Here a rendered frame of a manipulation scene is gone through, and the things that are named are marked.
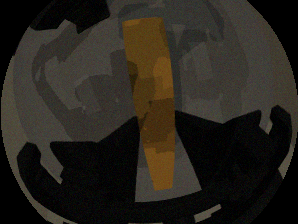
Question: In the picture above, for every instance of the orange bar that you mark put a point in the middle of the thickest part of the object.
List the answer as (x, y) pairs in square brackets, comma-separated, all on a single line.
[(151, 80)]

